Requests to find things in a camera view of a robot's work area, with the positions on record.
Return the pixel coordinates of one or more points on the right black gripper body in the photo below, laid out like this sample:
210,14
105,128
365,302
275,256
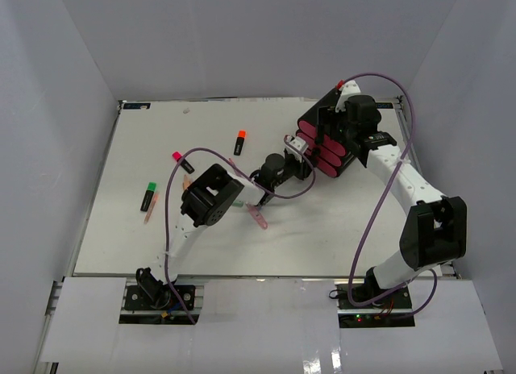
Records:
340,129

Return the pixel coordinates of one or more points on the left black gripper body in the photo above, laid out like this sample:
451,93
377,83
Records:
293,168

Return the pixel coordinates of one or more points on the black pink drawer organizer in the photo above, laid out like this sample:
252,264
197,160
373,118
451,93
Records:
326,144

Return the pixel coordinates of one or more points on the pink translucent correction pen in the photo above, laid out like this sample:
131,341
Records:
254,211

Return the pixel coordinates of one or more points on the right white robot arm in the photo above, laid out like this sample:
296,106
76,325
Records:
435,230

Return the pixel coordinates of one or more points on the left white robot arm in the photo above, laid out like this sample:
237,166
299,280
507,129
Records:
205,201

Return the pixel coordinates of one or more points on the right dark table label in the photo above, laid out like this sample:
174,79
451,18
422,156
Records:
384,105

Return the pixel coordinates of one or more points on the orange cap black highlighter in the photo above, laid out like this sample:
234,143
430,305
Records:
240,139

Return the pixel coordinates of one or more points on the orange translucent correction pen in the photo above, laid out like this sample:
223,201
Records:
186,182

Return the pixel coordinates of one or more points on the pink cap black highlighter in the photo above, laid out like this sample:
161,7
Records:
184,163

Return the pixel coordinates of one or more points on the orange slim highlighter pen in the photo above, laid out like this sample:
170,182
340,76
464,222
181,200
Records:
151,207

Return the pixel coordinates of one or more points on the green cap black highlighter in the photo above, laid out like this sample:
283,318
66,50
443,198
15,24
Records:
148,196

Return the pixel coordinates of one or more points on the dark blue table label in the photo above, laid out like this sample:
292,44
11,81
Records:
136,105

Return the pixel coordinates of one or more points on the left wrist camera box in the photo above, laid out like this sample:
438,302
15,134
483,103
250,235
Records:
295,145

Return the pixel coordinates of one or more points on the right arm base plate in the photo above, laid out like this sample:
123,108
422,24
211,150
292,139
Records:
399,300

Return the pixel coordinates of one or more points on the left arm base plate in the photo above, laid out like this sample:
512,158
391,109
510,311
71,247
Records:
137,300

